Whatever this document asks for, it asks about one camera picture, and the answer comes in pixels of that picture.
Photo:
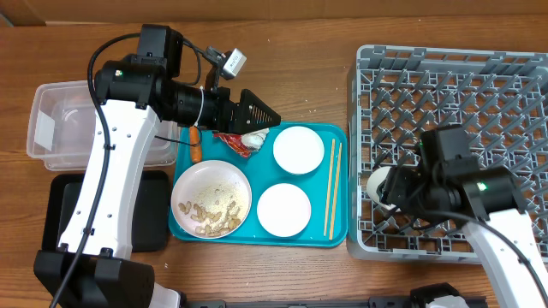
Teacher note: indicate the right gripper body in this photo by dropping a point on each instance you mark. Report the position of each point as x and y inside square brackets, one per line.
[394, 188]

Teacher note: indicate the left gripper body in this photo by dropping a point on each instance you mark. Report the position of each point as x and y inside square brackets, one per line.
[201, 107]

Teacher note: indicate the white cup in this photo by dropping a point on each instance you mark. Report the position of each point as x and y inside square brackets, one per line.
[374, 187]

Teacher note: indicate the white bowl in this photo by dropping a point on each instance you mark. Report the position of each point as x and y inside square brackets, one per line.
[284, 210]
[298, 150]

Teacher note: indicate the wooden chopstick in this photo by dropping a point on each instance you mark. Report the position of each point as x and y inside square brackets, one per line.
[335, 192]
[328, 192]

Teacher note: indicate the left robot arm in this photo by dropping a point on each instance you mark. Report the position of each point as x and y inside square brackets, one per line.
[92, 265]

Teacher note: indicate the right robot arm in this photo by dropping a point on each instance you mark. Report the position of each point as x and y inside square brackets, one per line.
[485, 204]

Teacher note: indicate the grey dishwasher rack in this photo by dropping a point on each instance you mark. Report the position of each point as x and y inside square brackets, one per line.
[397, 92]

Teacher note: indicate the crumpled white tissue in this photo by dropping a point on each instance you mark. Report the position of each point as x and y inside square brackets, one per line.
[254, 140]

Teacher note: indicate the red snack wrapper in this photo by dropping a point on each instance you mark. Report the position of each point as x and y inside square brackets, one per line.
[234, 142]

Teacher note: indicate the orange carrot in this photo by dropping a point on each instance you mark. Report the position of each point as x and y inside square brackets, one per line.
[195, 151]

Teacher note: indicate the plate with peanuts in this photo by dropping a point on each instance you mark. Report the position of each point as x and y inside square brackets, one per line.
[211, 200]

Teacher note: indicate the black plastic bin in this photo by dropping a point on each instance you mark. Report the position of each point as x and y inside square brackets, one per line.
[150, 222]

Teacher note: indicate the clear plastic bin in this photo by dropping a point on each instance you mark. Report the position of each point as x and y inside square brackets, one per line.
[61, 128]

